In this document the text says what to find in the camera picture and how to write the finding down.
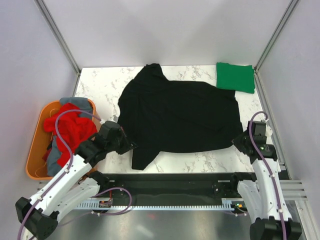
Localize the black t shirt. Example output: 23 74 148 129
118 63 243 170

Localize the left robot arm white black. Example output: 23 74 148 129
15 121 136 240

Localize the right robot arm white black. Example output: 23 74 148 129
229 120 303 240

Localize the red t shirt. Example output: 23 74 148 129
41 102 100 170

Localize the folded green t shirt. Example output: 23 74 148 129
216 62 255 94

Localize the grey t shirt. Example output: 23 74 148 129
46 96 95 177

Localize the orange plastic basket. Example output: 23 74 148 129
25 100 97 180

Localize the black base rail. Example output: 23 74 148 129
87 172 251 208

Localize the white slotted cable duct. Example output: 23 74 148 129
74 198 245 211

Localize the left aluminium frame post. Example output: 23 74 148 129
34 0 82 76

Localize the aluminium frame post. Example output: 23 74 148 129
254 0 300 74
34 0 82 76

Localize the right aluminium frame post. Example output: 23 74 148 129
254 0 300 74

